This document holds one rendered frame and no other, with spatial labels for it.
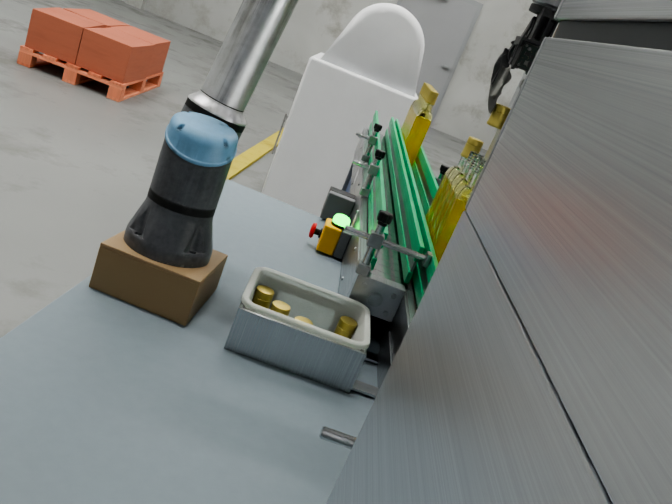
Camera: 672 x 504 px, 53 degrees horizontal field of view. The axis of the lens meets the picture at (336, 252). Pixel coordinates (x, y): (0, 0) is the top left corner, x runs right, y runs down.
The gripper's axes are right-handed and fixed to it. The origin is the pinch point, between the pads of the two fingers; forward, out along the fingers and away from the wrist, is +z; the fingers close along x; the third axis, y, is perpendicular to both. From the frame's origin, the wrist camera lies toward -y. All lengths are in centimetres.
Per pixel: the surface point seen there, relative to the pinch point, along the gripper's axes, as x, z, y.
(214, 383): -32, 48, 52
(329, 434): -18, 27, 86
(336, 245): -20, 46, -19
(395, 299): -7.5, 37.5, 21.6
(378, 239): -14.8, 27.6, 22.1
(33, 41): -288, 103, -386
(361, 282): -14.6, 36.6, 21.9
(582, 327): -18, -3, 122
